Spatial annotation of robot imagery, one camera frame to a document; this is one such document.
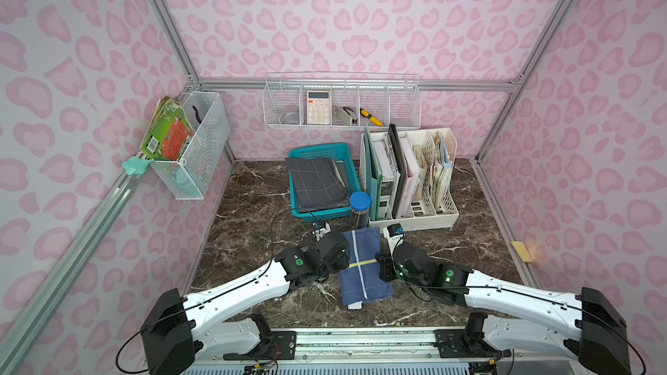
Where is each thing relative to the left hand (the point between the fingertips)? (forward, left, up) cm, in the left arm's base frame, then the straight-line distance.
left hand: (347, 252), depth 78 cm
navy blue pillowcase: (-7, -4, -4) cm, 9 cm away
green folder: (+16, -8, +17) cm, 25 cm away
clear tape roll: (+46, +21, +15) cm, 52 cm away
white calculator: (+48, +10, +18) cm, 52 cm away
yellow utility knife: (+47, -9, +14) cm, 50 cm away
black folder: (+21, -16, +16) cm, 31 cm away
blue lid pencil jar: (+13, -4, +7) cm, 15 cm away
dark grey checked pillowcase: (+32, +11, -7) cm, 34 cm away
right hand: (-2, -8, 0) cm, 8 cm away
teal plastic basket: (+49, +2, -6) cm, 49 cm away
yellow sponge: (+7, -64, -16) cm, 66 cm away
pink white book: (+20, -21, +4) cm, 29 cm away
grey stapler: (+47, 0, +15) cm, 49 cm away
